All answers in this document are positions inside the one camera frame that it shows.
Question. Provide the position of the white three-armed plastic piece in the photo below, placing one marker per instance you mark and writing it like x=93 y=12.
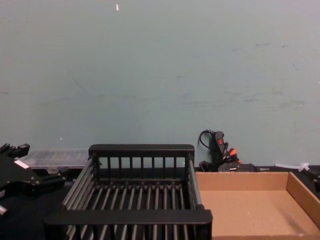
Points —
x=303 y=165

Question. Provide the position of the clear plastic case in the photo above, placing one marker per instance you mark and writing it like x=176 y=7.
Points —
x=57 y=157

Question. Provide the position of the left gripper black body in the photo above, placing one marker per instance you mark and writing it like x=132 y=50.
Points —
x=15 y=177

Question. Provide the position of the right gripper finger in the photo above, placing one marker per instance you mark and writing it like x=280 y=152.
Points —
x=315 y=178

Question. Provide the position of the shallow brown cardboard tray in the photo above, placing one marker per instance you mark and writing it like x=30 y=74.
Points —
x=250 y=207

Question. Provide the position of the black rack with steel bars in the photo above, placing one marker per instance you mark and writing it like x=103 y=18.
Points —
x=140 y=150

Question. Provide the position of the black table cloth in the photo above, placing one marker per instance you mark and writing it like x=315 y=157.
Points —
x=42 y=212

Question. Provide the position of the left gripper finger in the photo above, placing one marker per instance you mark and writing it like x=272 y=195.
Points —
x=17 y=151
x=50 y=178

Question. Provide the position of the pale blue-green wall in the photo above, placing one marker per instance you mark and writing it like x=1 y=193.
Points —
x=160 y=75

